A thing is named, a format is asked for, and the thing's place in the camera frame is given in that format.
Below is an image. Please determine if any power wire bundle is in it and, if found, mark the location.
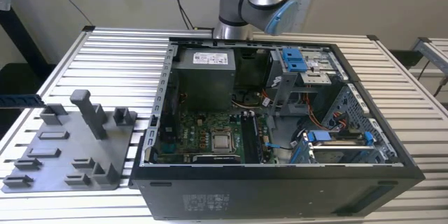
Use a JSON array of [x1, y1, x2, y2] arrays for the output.
[[230, 89, 281, 109]]

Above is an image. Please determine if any silver CPU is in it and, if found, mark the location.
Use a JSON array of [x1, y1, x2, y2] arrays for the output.
[[213, 134, 230, 148]]

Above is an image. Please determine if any grey metal drive cage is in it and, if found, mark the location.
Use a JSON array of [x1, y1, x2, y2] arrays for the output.
[[268, 46, 348, 116]]

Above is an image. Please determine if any black stand base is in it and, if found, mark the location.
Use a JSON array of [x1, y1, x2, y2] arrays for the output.
[[0, 62, 48, 96]]

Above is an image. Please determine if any aluminium side table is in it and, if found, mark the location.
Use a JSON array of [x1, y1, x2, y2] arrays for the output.
[[408, 36, 448, 78]]

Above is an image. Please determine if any grey power supply unit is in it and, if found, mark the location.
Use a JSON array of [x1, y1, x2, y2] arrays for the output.
[[172, 48, 236, 113]]

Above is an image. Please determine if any black box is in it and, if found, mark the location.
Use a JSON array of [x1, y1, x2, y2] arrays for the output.
[[388, 49, 422, 71]]

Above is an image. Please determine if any CPU socket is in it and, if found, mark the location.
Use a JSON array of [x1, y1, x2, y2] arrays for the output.
[[208, 127, 234, 153]]

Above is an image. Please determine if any orange data wire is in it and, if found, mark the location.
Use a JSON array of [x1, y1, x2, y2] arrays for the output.
[[304, 91, 338, 132]]

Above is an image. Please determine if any grey parts rack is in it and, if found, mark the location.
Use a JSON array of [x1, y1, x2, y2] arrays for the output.
[[0, 89, 138, 193]]

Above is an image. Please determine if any black case fan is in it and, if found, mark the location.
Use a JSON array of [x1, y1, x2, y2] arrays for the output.
[[160, 81, 182, 141]]

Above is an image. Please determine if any hard disk in blue carrier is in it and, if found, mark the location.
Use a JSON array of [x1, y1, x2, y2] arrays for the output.
[[302, 130, 381, 164]]

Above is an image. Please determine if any green motherboard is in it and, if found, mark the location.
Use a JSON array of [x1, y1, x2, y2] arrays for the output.
[[152, 111, 280, 165]]

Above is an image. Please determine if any black graphics card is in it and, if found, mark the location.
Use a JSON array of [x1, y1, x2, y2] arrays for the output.
[[190, 153, 242, 165]]

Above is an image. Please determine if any black PC case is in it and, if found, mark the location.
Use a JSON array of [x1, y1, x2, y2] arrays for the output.
[[128, 35, 426, 221]]

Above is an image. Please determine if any black slanted post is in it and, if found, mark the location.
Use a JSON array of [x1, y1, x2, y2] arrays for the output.
[[0, 6, 53, 66]]

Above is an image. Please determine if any perforated metal disk bay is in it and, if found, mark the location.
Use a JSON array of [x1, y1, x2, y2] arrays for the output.
[[316, 83, 400, 166]]

